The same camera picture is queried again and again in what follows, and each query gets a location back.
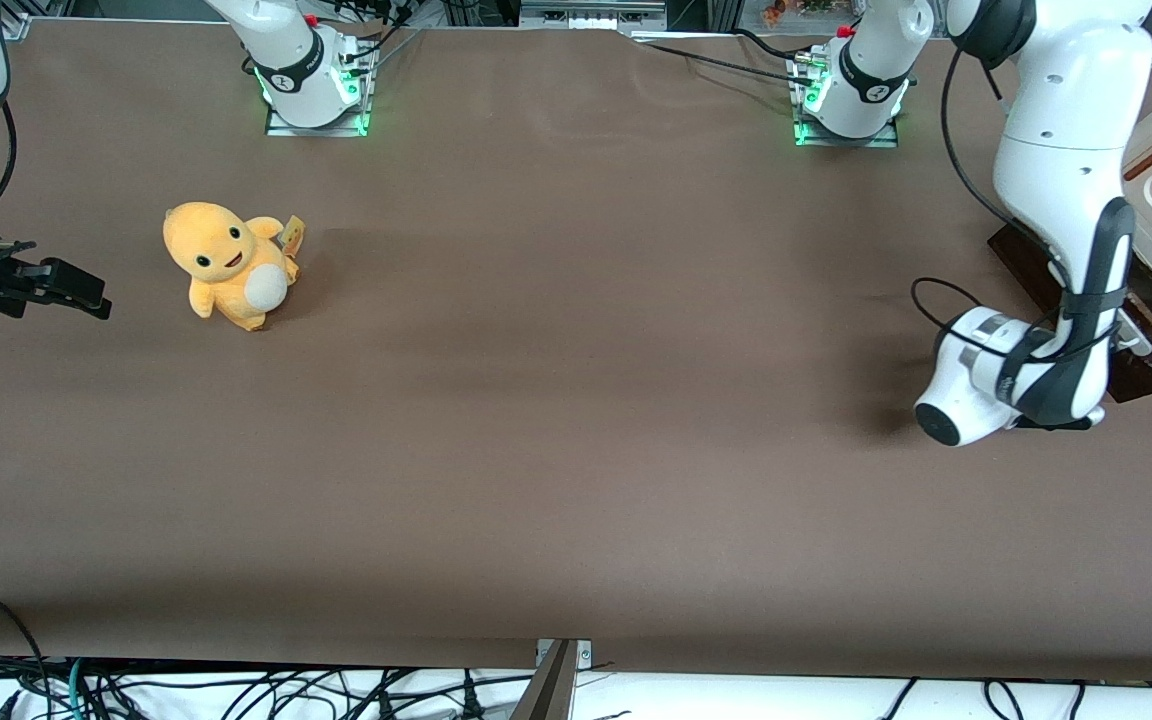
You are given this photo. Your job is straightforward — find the grey equipment box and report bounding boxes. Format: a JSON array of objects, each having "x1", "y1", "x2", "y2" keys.
[{"x1": 519, "y1": 0, "x2": 669, "y2": 31}]

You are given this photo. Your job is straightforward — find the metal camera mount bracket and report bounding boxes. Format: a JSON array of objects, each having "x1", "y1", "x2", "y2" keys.
[{"x1": 511, "y1": 638, "x2": 594, "y2": 720}]

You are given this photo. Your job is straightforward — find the orange plush toy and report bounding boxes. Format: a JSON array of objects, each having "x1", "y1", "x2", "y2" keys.
[{"x1": 163, "y1": 200, "x2": 307, "y2": 333}]

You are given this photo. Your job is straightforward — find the white sheet under table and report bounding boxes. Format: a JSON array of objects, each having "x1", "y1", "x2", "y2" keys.
[{"x1": 0, "y1": 665, "x2": 1152, "y2": 720}]

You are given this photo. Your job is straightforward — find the black cable bundle at base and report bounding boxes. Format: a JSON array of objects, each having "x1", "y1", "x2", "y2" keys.
[{"x1": 336, "y1": 0, "x2": 422, "y2": 63}]

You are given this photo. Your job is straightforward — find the short black table cable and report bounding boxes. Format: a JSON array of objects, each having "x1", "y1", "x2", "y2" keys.
[{"x1": 734, "y1": 27, "x2": 815, "y2": 63}]

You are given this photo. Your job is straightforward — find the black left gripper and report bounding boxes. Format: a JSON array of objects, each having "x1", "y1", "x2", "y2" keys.
[{"x1": 1014, "y1": 400, "x2": 1107, "y2": 433}]

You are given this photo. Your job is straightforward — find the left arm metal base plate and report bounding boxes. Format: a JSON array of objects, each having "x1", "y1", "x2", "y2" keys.
[{"x1": 792, "y1": 50, "x2": 900, "y2": 149}]

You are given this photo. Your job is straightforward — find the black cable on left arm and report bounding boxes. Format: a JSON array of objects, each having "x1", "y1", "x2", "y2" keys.
[{"x1": 911, "y1": 40, "x2": 1072, "y2": 333}]

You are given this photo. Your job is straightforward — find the white metal drawer handle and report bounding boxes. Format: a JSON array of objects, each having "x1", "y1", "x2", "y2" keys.
[{"x1": 1116, "y1": 308, "x2": 1152, "y2": 363}]

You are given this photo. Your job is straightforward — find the orange background items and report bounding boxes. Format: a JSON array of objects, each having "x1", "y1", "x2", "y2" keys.
[{"x1": 761, "y1": 0, "x2": 837, "y2": 26}]

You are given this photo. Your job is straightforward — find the tangled black cables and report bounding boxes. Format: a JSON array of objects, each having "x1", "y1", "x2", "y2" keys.
[{"x1": 86, "y1": 668, "x2": 537, "y2": 720}]

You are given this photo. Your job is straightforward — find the long black table cable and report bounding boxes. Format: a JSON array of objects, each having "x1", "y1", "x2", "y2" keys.
[{"x1": 636, "y1": 38, "x2": 817, "y2": 89}]

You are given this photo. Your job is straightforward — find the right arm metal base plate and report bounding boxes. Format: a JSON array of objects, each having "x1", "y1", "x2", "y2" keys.
[{"x1": 264, "y1": 45, "x2": 374, "y2": 138}]

